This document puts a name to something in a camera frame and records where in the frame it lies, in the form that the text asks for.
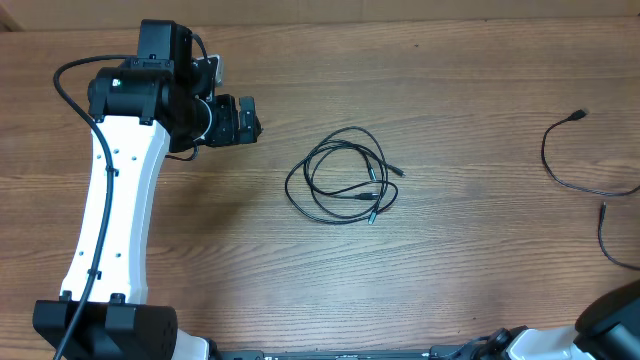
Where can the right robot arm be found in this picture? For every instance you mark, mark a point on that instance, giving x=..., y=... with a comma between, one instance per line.
x=608, y=329

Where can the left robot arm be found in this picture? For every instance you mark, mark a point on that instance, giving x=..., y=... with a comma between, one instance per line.
x=157, y=104

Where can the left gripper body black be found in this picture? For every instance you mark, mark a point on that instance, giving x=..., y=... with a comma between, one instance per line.
x=224, y=130

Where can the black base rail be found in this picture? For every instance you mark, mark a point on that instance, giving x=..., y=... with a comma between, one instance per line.
x=439, y=352

